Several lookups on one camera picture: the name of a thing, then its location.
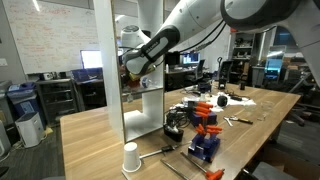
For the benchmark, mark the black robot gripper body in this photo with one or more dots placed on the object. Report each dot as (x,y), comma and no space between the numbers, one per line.
(134,80)

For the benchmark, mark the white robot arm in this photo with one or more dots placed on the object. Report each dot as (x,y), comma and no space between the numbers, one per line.
(300,17)

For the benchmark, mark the clear plastic bottle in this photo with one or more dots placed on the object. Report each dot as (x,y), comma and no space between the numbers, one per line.
(146,82)

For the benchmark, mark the white wooden shelf unit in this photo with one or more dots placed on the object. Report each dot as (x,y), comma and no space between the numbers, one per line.
(129,120)

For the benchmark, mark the lit computer monitor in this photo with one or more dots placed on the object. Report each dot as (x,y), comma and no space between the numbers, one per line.
(191,58)

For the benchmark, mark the blue storage bin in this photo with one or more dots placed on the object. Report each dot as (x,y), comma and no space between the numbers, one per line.
(81,75)

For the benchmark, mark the black tape dispenser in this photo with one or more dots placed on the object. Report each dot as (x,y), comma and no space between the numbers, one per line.
(174,134)

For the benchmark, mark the black round speaker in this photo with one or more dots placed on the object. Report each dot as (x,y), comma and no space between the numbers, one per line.
(222,101)

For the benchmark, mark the blue electronics box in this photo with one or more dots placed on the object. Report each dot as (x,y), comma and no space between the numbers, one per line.
(196,119)

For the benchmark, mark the digital caliper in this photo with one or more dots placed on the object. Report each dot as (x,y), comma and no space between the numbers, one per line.
(163,150)

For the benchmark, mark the black metal cabinet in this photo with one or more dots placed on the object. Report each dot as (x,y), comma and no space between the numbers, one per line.
(57,98)

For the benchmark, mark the white paper cup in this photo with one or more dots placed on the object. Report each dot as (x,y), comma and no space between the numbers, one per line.
(131,161)

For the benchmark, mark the blue hex key holder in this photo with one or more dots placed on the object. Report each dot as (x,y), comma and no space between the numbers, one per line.
(204,148)

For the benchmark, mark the clear plastic cup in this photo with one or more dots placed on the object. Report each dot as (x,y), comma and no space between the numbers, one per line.
(266,107)

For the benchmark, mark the blue recycling bin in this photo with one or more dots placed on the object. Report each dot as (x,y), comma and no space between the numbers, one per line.
(24,98)

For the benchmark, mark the long steel T-handle key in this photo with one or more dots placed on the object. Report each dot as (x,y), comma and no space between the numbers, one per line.
(174,170)

